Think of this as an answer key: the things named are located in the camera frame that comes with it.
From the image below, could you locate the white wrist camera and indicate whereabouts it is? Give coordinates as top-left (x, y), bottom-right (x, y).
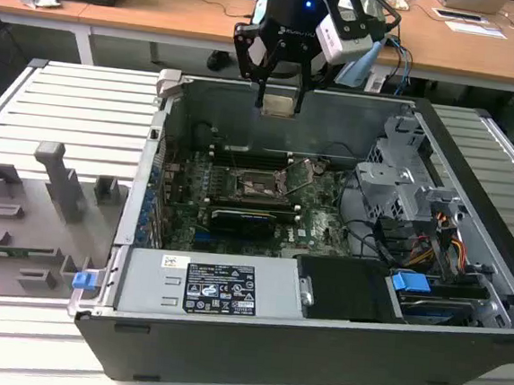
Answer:
top-left (311, 0), bottom-right (379, 72)

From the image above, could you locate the grey power supply unit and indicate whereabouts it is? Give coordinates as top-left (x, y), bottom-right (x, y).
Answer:
top-left (113, 243), bottom-right (309, 329)

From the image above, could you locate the silver CPU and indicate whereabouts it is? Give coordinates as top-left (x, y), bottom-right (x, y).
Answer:
top-left (260, 93), bottom-right (299, 119)

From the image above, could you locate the grey parts rack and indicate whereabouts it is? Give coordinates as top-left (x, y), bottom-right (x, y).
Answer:
top-left (0, 136), bottom-right (135, 309)

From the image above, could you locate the green motherboard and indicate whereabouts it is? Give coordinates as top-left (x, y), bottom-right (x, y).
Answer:
top-left (151, 145), bottom-right (364, 265)

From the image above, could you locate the flat tablet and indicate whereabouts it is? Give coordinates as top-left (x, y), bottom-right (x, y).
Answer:
top-left (429, 7), bottom-right (486, 24)

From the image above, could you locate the black PC case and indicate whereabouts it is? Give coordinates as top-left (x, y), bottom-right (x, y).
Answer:
top-left (62, 61), bottom-right (514, 385)

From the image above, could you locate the metal drive cage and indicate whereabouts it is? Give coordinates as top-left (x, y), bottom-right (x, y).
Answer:
top-left (349, 109), bottom-right (471, 232)

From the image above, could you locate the black RAM slot row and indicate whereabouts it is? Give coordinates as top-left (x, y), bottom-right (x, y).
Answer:
top-left (208, 144), bottom-right (294, 173)
top-left (208, 195), bottom-right (298, 219)

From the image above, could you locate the wooden desk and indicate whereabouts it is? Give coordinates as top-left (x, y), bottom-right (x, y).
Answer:
top-left (0, 0), bottom-right (514, 97)

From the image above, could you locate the metal socket cover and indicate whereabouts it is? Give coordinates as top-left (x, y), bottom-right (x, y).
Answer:
top-left (273, 154), bottom-right (318, 201)

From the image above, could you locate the black graphics card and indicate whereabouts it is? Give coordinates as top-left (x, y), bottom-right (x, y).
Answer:
top-left (206, 205), bottom-right (280, 244)

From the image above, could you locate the silver laptop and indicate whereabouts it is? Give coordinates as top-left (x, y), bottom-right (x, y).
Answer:
top-left (433, 0), bottom-right (510, 16)

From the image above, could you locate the CPU socket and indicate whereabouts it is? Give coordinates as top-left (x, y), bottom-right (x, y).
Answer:
top-left (231, 166), bottom-right (295, 206)

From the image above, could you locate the black chair caster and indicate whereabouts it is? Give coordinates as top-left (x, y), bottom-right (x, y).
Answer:
top-left (206, 48), bottom-right (234, 73)

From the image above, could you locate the black plastic shroud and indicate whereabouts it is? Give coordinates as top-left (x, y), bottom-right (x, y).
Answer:
top-left (291, 253), bottom-right (409, 328)

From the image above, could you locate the blue case latch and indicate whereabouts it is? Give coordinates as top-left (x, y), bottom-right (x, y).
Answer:
top-left (70, 270), bottom-right (99, 293)

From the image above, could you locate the grey case handle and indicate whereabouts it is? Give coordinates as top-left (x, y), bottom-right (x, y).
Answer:
top-left (154, 66), bottom-right (187, 102)

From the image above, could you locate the green RAM stick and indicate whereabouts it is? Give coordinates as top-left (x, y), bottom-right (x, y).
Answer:
top-left (0, 244), bottom-right (57, 260)

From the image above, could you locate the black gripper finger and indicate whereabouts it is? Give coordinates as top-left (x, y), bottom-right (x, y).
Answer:
top-left (227, 21), bottom-right (284, 109)
top-left (290, 40), bottom-right (332, 117)

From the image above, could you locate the yellow red wire bundle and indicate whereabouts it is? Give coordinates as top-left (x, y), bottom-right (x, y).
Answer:
top-left (405, 208), bottom-right (470, 271)

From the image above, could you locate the pale blue teach pendant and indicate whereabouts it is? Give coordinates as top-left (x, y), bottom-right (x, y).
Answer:
top-left (334, 31), bottom-right (388, 91)

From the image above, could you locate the hard disk in blue carrier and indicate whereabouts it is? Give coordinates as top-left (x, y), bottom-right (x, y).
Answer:
top-left (384, 267), bottom-right (492, 331)

